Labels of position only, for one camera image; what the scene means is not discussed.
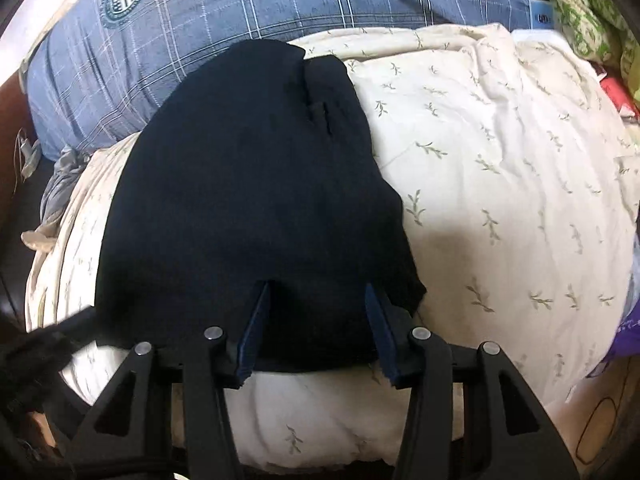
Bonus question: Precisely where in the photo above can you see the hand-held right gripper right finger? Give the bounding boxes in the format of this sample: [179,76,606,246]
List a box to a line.
[365,282,582,480]

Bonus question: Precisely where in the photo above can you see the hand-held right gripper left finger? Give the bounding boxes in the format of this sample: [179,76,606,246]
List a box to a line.
[64,280,273,480]

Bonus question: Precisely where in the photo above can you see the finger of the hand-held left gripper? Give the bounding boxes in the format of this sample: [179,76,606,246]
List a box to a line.
[52,305,98,347]

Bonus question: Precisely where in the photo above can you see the black garment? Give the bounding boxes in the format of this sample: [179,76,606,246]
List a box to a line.
[95,40,427,373]

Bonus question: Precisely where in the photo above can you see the grey cloth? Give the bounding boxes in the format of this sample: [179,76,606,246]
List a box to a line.
[40,145,97,231]

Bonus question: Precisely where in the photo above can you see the cream leaf-print quilt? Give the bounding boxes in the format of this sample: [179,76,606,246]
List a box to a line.
[22,25,640,468]

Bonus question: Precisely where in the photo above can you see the beige printed mat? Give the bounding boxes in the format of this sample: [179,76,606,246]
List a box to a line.
[565,360,637,467]

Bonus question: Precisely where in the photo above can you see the purple plastic bag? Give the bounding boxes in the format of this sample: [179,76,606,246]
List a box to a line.
[597,305,640,378]

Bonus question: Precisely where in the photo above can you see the blue plaid pillow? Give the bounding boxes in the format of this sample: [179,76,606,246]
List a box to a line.
[26,0,556,161]

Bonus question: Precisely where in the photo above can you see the red printed cloth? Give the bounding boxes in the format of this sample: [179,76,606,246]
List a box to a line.
[595,60,640,122]

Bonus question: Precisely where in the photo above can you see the white cloth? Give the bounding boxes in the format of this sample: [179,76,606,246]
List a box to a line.
[510,27,601,68]

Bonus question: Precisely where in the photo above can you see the green floral cloth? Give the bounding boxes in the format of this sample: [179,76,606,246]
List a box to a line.
[540,0,640,81]

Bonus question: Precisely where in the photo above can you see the dark wooden bed frame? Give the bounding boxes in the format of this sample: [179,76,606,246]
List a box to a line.
[0,75,56,321]

